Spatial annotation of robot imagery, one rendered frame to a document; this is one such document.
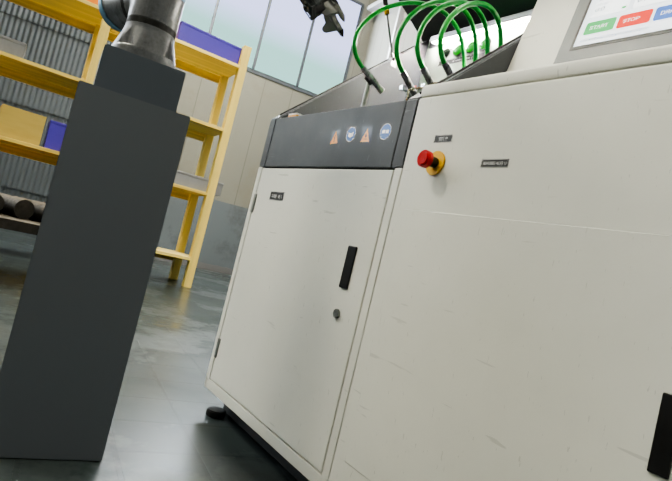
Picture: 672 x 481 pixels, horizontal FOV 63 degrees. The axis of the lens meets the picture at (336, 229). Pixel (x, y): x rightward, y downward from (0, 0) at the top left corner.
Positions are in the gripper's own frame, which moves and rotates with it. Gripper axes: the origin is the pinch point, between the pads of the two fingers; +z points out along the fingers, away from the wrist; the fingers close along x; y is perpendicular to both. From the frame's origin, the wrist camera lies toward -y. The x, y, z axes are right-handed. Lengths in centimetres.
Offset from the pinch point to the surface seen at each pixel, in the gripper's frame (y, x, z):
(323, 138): 27.6, 12.1, 35.2
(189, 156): 67, -493, -223
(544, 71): 1, 66, 64
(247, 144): -6, -518, -213
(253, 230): 55, -16, 41
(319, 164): 32, 11, 41
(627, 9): -34, 52, 56
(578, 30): -28, 44, 53
